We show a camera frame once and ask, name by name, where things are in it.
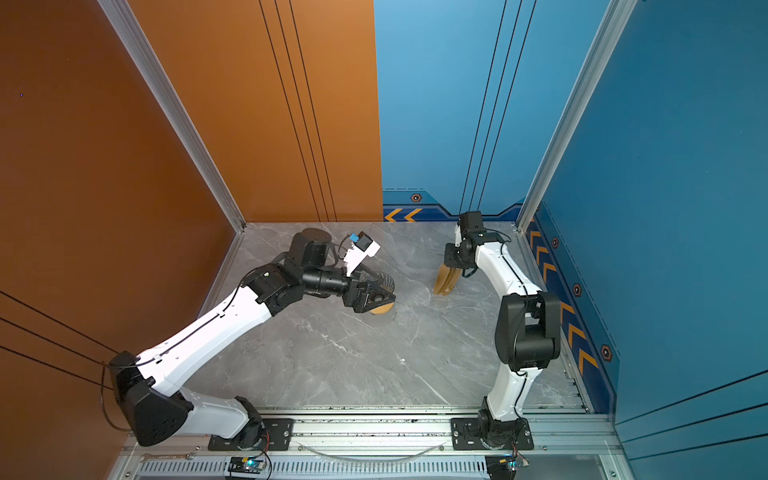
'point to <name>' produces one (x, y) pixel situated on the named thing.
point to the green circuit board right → (501, 467)
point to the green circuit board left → (246, 465)
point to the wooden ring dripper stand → (382, 309)
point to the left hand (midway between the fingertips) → (388, 288)
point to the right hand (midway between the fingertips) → (450, 258)
